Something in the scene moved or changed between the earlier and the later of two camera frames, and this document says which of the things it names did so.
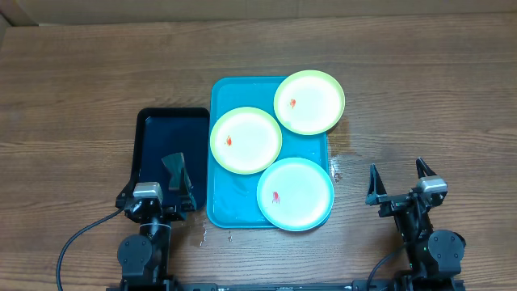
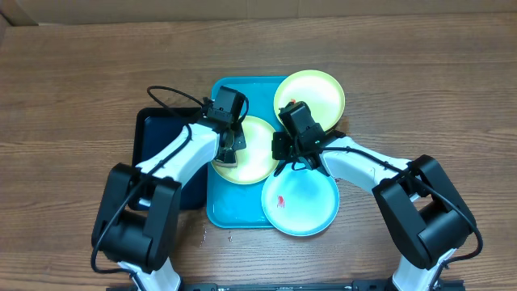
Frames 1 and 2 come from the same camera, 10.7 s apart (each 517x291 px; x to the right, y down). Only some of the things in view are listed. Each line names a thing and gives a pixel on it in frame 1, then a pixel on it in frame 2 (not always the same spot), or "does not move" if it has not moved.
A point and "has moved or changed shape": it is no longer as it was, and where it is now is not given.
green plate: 309,102 does not move
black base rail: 357,285 does not move
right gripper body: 400,200 → 279,146
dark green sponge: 174,163 has moved or changed shape
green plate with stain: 245,140 has moved or changed shape
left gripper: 184,196 → 240,139
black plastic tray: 166,132 does not move
